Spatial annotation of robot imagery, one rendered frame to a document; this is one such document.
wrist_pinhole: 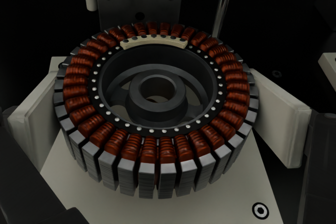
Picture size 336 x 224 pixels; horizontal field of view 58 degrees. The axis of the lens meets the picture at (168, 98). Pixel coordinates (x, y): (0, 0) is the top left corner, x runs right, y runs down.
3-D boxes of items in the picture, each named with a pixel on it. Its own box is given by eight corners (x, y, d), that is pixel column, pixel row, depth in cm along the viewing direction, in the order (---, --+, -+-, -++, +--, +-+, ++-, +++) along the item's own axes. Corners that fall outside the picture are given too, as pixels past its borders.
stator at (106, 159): (267, 194, 16) (293, 160, 14) (52, 211, 15) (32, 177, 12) (221, 55, 24) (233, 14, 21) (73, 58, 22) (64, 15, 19)
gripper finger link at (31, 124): (36, 182, 13) (17, 183, 13) (67, 116, 19) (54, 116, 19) (26, 116, 12) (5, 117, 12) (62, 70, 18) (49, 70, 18)
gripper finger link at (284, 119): (296, 108, 13) (313, 108, 13) (242, 68, 19) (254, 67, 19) (286, 169, 14) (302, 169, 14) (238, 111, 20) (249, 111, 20)
